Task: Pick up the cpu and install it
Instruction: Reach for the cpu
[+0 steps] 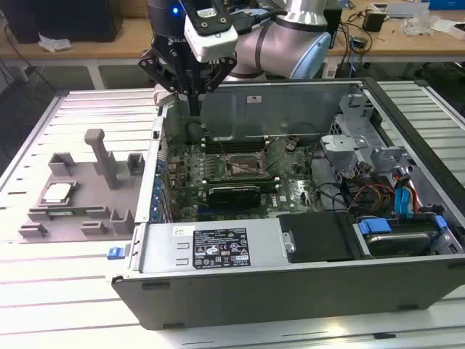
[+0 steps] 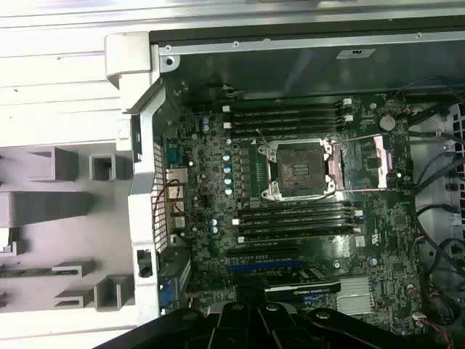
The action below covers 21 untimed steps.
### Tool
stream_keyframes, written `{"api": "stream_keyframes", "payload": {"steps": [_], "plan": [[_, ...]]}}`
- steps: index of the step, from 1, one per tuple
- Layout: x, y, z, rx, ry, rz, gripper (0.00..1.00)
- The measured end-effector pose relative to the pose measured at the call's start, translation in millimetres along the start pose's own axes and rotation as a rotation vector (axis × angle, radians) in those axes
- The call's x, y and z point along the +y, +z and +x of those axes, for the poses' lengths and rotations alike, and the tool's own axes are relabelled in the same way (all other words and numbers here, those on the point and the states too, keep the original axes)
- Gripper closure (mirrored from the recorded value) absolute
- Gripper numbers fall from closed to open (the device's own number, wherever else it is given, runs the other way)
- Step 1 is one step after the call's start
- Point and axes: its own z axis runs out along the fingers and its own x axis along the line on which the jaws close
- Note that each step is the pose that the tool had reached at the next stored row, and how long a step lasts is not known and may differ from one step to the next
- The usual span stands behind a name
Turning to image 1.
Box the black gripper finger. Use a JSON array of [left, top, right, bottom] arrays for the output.
[[137, 49, 195, 116], [195, 58, 238, 116]]

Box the silver CPU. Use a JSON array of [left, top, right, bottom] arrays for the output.
[[41, 182, 78, 204]]

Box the CPU socket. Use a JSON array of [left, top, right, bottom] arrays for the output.
[[217, 149, 270, 180]]

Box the wooden desk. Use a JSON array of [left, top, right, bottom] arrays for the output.
[[0, 0, 465, 91]]

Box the black round chassis part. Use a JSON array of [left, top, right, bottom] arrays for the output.
[[185, 121, 203, 143]]

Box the black computer tower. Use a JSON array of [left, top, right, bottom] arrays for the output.
[[0, 0, 124, 44]]

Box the crumpled white paper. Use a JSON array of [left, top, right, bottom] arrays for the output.
[[38, 32, 72, 52]]

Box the black graphics card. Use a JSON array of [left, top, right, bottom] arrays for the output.
[[207, 185, 263, 211]]

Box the green motherboard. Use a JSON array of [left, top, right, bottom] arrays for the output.
[[159, 136, 349, 222]]

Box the grey parts rack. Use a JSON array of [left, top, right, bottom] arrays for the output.
[[17, 129, 146, 244]]

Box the silver drive cage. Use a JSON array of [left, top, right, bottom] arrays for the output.
[[319, 92, 419, 190]]

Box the small black cube box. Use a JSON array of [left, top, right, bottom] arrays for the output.
[[362, 10, 386, 32]]

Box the green RAM stick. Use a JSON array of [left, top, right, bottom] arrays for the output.
[[31, 206, 106, 219]]

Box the silver power supply with label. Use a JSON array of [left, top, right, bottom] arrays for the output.
[[137, 221, 284, 274]]

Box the black drive bay cover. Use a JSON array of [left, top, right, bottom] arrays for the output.
[[278, 212, 359, 263]]

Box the grey flat box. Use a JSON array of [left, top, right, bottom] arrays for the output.
[[387, 1, 429, 17]]

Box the crumpled clear plastic bag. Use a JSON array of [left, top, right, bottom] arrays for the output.
[[401, 10, 437, 37]]

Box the open black PC case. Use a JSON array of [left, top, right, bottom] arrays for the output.
[[110, 76, 465, 331]]

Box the blue box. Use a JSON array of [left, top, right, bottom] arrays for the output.
[[428, 0, 465, 10]]

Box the hard disk in blue carrier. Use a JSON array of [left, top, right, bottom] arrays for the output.
[[354, 214, 450, 260]]

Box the grey case latch handle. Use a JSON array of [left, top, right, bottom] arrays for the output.
[[152, 85, 179, 107]]

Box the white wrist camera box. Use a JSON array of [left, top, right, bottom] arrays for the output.
[[183, 0, 240, 63]]

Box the black camera cable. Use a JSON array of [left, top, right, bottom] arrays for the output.
[[232, 7, 290, 36]]

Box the coloured power wire bundle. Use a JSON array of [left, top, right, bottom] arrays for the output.
[[347, 183, 397, 215]]

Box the blue flat data wire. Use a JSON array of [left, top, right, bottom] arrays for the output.
[[392, 165, 417, 220]]

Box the orange flat data wire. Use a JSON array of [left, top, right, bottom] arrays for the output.
[[406, 181, 426, 215]]

